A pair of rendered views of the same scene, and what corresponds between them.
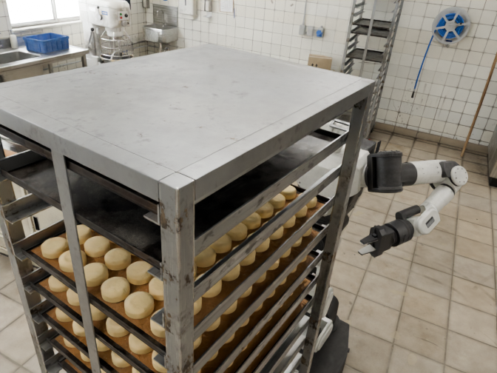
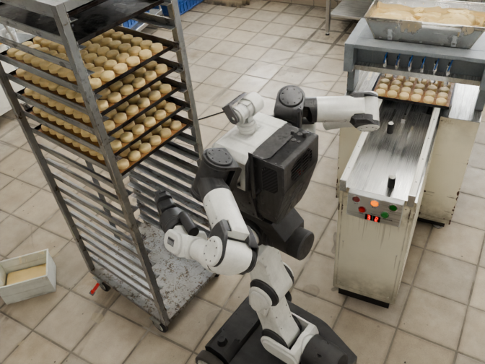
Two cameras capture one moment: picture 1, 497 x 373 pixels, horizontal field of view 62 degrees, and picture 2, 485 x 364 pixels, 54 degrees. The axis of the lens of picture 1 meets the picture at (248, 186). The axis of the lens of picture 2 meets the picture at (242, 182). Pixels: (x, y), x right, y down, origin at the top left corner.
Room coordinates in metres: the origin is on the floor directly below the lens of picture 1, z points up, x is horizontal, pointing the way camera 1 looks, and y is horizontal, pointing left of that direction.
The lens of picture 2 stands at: (1.63, -1.58, 2.30)
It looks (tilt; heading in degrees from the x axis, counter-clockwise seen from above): 41 degrees down; 99
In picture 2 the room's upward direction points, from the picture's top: 6 degrees counter-clockwise
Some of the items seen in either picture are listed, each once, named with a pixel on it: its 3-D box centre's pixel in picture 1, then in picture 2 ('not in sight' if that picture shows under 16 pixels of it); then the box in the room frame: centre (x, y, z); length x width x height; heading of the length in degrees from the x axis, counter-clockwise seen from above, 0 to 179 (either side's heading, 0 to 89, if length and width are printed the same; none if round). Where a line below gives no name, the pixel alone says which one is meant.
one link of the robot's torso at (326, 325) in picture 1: (308, 328); (289, 336); (1.58, -0.39, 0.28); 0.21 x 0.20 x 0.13; 148
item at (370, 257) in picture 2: not in sight; (384, 205); (2.08, 0.31, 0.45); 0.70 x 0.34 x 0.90; 70
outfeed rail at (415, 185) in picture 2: not in sight; (444, 83); (2.43, 0.84, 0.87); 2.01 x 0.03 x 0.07; 70
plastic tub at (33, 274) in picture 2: not in sight; (27, 276); (-0.02, 0.07, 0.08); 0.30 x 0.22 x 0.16; 21
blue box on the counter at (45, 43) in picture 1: (47, 42); not in sight; (4.86, 2.46, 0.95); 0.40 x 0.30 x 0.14; 159
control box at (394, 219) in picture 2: not in sight; (374, 207); (1.96, -0.03, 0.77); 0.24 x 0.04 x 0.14; 160
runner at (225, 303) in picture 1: (270, 254); (43, 71); (0.68, -0.06, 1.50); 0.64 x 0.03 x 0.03; 148
